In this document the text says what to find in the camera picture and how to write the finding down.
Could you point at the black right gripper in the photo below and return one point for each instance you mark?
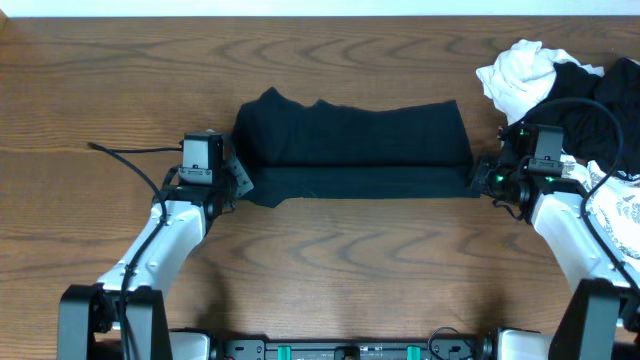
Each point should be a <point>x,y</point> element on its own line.
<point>480,175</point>

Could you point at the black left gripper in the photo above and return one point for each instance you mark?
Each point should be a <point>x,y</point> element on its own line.
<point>243,183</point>

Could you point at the black t-shirt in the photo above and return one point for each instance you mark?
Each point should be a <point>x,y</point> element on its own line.
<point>326,151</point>

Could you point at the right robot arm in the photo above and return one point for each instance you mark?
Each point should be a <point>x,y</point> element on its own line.
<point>605,287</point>

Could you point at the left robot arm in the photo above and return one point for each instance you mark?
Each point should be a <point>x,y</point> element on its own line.
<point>122,315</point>

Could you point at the white fern-print cloth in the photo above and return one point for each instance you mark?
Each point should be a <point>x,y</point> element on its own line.
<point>615,205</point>

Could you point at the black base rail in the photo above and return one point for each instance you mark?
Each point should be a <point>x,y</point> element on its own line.
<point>444,343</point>

